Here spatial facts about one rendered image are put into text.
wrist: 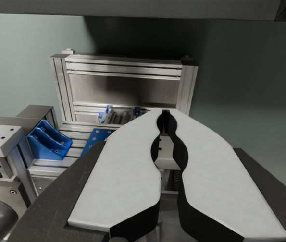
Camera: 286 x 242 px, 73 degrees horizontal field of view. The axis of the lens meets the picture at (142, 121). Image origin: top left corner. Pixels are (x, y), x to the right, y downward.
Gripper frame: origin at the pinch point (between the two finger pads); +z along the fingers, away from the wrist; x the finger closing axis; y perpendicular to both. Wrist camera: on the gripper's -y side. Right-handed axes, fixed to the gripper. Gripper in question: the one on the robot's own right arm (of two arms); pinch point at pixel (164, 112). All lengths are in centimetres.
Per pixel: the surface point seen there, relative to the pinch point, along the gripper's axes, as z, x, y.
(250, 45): 122, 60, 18
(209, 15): 26.9, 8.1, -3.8
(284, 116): 122, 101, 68
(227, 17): 26.8, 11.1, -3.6
